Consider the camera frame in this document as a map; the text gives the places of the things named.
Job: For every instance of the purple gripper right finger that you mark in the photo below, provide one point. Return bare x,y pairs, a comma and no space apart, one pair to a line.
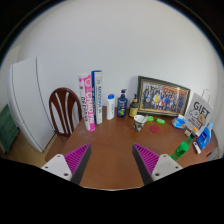
153,166

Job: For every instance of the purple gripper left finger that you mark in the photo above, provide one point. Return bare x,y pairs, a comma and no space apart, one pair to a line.
71,166

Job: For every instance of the green plastic bottle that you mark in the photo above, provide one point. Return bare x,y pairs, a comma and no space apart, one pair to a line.
183,147

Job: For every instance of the red round coaster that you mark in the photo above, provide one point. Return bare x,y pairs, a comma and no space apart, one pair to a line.
155,128

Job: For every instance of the green small container right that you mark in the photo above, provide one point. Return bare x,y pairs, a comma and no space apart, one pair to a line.
160,121

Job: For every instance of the green small container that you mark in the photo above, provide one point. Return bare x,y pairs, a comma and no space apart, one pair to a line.
160,121
150,118

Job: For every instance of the green small container left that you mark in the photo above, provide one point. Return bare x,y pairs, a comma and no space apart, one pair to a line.
150,118

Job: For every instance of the patterned cup with spoon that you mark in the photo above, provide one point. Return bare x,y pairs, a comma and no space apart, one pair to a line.
139,121

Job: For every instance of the small white stick object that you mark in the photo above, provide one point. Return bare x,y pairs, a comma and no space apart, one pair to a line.
198,150

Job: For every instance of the blue white tissue pack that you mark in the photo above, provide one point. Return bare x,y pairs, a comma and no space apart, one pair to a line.
179,122

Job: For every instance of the dark wooden chair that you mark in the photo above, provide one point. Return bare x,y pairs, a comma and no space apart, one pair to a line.
63,100

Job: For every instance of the blue spray bottle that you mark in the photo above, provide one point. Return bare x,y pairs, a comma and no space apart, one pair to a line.
205,136

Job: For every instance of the amber black pump bottle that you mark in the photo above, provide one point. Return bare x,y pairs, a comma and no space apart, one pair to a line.
133,109

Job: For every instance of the white lotion bottle blue cap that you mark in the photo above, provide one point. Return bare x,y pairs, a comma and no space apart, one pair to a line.
110,106

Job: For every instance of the framed group photo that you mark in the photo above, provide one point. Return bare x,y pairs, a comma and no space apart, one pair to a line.
161,98

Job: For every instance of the dark blue pump bottle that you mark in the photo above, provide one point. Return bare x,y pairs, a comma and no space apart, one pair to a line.
122,104

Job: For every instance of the white gift paper bag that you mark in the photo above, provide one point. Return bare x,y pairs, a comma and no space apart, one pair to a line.
199,114

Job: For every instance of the pink white tube box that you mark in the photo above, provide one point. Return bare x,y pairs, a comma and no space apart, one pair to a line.
85,87

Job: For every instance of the blue white tube box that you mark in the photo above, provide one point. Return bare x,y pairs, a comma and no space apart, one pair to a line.
97,95

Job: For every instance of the white refrigerator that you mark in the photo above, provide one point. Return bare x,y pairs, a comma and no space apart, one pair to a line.
26,104

